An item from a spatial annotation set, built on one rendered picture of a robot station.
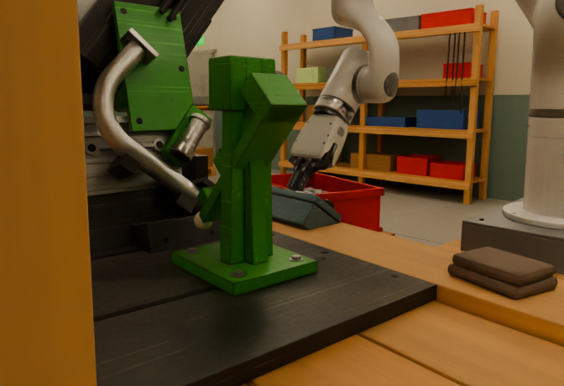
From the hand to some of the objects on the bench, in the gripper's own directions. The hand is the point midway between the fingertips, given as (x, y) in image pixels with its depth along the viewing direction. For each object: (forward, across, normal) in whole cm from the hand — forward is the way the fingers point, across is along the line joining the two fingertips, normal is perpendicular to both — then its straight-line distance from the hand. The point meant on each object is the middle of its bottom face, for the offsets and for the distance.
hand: (297, 182), depth 98 cm
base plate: (+26, -14, -24) cm, 38 cm away
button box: (+10, +5, +1) cm, 12 cm away
